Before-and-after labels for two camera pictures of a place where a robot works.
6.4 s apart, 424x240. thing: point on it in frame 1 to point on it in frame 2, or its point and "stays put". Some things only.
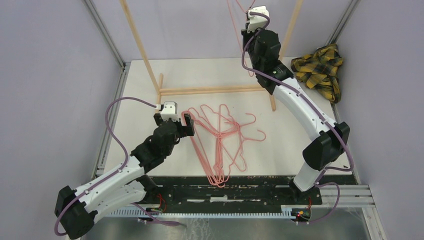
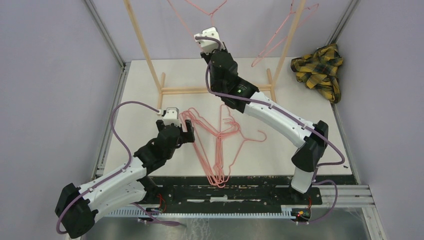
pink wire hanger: (250, 122) to (245, 140)
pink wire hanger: (236, 31) to (255, 62)
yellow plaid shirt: (319, 71) stays put
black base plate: (221, 190) stays put
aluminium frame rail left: (124, 67) stays put
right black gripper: (250, 33) to (207, 56)
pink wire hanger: (241, 149) to (211, 14)
